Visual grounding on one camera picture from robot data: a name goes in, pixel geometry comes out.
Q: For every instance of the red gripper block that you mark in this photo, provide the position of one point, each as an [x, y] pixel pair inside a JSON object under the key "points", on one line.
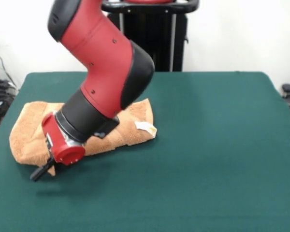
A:
{"points": [[60, 147]]}

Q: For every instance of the orange terry towel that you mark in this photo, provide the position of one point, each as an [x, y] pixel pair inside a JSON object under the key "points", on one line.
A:
{"points": [[26, 145]]}

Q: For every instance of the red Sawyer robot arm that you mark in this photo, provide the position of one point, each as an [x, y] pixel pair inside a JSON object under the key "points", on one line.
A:
{"points": [[99, 60]]}

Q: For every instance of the dark green table cloth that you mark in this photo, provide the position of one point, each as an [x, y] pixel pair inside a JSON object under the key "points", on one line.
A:
{"points": [[183, 169]]}

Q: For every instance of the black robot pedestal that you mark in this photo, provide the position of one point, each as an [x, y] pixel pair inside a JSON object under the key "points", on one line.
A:
{"points": [[159, 36]]}

